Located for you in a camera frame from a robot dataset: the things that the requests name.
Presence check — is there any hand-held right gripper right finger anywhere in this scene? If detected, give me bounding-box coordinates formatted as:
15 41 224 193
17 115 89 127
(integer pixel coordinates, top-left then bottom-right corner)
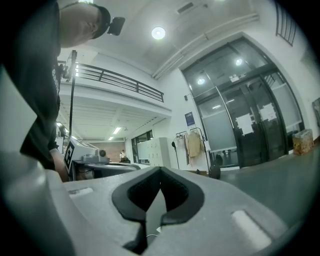
149 166 288 256

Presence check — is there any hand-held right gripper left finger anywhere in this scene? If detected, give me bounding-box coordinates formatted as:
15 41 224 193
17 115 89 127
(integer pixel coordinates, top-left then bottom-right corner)
62 166 162 256

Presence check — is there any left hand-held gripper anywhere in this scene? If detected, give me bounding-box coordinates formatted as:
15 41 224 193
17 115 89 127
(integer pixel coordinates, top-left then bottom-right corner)
63 138 111 181

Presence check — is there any person's left forearm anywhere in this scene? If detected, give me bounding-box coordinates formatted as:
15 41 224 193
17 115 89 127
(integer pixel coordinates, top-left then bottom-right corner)
49 148 70 183

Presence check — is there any black floor stand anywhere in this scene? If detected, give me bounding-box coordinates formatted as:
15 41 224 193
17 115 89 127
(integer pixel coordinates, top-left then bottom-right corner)
171 141 180 170

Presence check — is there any round black bag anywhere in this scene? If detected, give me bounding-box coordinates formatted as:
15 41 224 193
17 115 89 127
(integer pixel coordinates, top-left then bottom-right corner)
208 163 222 180

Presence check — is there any thin black upright pole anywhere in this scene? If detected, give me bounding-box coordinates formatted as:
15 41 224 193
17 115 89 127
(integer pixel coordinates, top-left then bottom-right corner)
58 49 78 141

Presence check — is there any black clothes rack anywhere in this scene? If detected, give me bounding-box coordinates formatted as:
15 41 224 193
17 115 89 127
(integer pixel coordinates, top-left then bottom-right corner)
174 127 211 177

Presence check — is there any beige hanging coat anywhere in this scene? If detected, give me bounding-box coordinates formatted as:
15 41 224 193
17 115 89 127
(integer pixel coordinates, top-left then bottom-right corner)
186 132 205 159

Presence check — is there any white locker cabinet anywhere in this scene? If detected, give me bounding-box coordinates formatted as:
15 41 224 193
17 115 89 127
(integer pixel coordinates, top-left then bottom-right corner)
149 137 172 168

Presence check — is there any black mezzanine railing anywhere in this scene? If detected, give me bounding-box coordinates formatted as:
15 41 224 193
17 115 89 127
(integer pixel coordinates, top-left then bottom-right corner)
74 63 165 104

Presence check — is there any person's torso in black shirt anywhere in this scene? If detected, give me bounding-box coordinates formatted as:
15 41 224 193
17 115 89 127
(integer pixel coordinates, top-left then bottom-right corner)
2 0 62 172

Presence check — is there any white paper notice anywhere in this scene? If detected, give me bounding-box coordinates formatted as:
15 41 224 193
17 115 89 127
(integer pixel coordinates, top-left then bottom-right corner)
259 103 277 122
236 113 255 136

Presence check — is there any black glass entrance door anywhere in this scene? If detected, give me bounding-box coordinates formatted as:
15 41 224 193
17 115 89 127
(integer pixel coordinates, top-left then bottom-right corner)
181 37 305 169

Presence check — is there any yellow patterned box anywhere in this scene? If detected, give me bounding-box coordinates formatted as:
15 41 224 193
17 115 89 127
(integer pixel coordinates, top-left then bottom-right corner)
292 128 314 156

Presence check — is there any person's head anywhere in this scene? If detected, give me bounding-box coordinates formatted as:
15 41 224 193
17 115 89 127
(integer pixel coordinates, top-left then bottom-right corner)
58 1 112 49

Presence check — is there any round ceiling light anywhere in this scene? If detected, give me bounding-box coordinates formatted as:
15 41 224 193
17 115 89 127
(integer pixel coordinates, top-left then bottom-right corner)
151 26 166 41

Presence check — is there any white ceiling conduit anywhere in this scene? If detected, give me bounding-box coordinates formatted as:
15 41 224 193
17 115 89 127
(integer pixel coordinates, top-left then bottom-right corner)
151 13 260 80

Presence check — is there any ceiling air vent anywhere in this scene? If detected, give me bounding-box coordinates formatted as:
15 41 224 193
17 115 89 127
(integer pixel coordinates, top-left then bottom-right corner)
176 1 195 15

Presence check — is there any black barred railing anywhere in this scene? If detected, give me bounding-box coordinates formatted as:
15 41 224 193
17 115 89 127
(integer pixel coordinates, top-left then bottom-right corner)
274 1 298 48

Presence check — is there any blue wall poster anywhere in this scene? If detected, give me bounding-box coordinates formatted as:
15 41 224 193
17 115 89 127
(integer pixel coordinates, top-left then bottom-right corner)
184 111 195 127

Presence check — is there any black head-mounted camera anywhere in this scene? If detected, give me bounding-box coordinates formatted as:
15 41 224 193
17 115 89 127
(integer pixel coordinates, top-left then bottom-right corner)
107 16 126 36

